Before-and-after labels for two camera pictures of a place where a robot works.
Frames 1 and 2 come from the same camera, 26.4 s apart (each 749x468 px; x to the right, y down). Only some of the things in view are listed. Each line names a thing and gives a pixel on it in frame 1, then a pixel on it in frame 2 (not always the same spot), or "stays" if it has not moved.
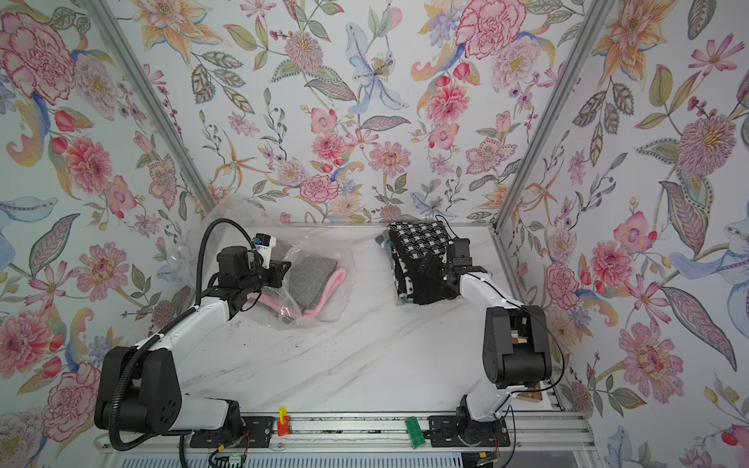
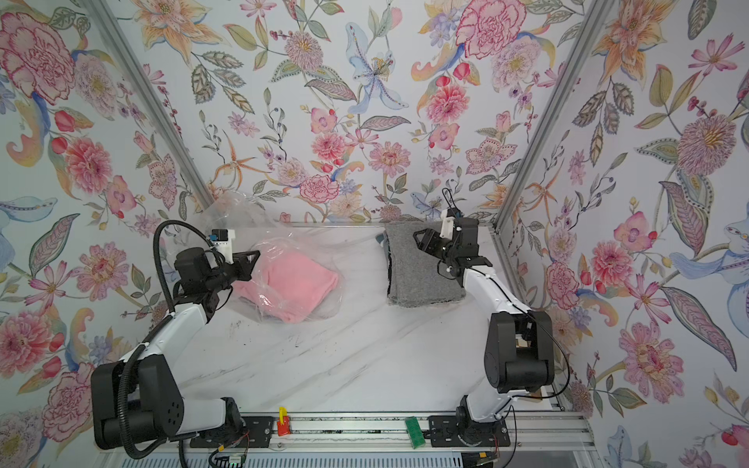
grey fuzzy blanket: [307, 278] to [418, 278]
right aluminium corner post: [586, 33] stays
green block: [415, 432] stays
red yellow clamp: [284, 422] stays
